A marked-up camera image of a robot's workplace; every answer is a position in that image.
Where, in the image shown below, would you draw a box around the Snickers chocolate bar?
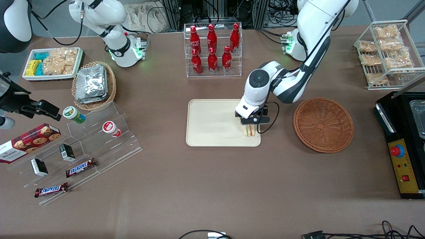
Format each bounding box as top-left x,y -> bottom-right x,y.
65,158 -> 97,178
34,182 -> 69,198

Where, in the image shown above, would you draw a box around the silver foil packet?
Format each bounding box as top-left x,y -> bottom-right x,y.
75,90 -> 109,105
76,65 -> 108,99

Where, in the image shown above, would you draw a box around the grey metal frame strut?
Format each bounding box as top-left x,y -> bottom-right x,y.
403,0 -> 425,24

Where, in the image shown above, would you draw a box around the red Walkers cookie box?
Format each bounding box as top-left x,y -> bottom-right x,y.
0,123 -> 61,164

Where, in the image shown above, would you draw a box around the red cola bottle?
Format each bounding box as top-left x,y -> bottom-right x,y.
208,47 -> 218,74
207,24 -> 217,53
222,46 -> 232,73
230,23 -> 241,53
189,26 -> 202,55
191,48 -> 203,75

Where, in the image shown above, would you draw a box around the clear acrylic bottle rack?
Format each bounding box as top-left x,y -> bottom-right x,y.
184,23 -> 243,78

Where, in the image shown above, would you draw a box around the steel appliance pan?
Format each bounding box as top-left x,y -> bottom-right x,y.
409,100 -> 425,139

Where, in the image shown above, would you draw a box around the long black coiled cable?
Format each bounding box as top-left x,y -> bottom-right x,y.
324,221 -> 425,239

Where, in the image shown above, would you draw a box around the brown round wicker basket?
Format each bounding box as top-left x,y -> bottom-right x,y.
293,97 -> 355,153

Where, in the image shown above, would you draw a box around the clear bag of rice crackers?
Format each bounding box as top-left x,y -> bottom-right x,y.
384,53 -> 414,70
374,25 -> 400,40
360,54 -> 382,66
379,38 -> 405,52
359,40 -> 377,53
365,72 -> 389,85

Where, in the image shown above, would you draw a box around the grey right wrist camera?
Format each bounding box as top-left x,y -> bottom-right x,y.
0,116 -> 16,130

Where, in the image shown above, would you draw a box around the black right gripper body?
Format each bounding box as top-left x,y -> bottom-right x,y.
0,71 -> 34,115

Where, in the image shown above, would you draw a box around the grey metal bar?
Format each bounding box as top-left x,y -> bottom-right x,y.
392,75 -> 425,99

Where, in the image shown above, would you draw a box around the green-lidded snack cup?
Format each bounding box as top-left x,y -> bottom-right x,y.
63,106 -> 86,124

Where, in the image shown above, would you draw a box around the light tan wicker basket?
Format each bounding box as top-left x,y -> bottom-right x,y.
71,61 -> 117,111

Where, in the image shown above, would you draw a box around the silver appliance handle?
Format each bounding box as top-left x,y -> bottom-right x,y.
375,104 -> 396,134

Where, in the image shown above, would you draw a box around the beige rectangular plastic tray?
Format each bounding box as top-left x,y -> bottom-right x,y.
186,99 -> 261,147

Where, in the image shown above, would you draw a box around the black cable bundle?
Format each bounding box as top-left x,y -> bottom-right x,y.
267,0 -> 298,28

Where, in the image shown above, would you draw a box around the red-lidded snack cup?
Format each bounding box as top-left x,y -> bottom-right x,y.
102,121 -> 122,138

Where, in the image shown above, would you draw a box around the aluminium frame profile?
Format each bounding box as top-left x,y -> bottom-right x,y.
252,0 -> 270,29
161,0 -> 181,30

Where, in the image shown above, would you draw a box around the white wire snack rack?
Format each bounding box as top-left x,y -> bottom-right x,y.
354,19 -> 425,90

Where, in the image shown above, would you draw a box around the small black box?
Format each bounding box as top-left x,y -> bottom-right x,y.
31,158 -> 49,177
59,143 -> 76,162

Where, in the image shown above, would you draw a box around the beige cloth bags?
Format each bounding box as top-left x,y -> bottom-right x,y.
125,3 -> 173,34

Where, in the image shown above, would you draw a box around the thin black looped cable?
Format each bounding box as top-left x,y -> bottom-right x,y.
179,230 -> 233,239

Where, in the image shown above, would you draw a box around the black appliance with yellow panel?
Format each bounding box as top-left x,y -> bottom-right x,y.
374,90 -> 425,199

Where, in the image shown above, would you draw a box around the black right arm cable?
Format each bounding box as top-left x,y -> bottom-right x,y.
32,0 -> 83,46

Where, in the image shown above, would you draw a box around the yellow snack packet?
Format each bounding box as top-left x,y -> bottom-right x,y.
25,60 -> 42,76

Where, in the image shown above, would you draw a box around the clear acrylic stepped stand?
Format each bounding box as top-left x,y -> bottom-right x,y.
7,101 -> 143,205

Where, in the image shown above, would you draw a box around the white rectangular snack tray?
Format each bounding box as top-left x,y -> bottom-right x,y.
22,47 -> 84,82

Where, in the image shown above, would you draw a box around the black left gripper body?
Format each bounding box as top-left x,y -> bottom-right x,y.
236,106 -> 269,126

